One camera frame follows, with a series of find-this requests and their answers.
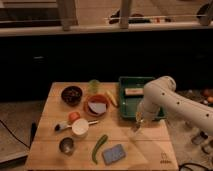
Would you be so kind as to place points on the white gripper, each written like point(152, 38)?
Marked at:
point(146, 111)

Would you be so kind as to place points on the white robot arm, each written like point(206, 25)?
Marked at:
point(160, 93)

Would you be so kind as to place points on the green plastic tray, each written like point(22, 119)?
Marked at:
point(128, 103)

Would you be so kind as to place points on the tan sponge block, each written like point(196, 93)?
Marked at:
point(133, 91)

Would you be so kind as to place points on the blue sponge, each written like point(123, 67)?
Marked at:
point(113, 154)

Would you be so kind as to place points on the grey cloth piece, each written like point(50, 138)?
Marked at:
point(97, 108)

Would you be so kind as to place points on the orange bowl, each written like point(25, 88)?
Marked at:
point(95, 98)

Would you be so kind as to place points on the green chili pepper toy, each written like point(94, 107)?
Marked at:
point(97, 146)

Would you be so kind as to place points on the green translucent cup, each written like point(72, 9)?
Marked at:
point(93, 86)

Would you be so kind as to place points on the white cup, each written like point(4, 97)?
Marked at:
point(80, 127)

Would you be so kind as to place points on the orange tomato toy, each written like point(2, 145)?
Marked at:
point(73, 116)

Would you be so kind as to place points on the dark brown bowl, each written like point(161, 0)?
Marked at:
point(72, 95)

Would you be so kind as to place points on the small metal cup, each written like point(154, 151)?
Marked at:
point(66, 146)

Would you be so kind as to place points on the brush with wooden handle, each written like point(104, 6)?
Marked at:
point(65, 125)

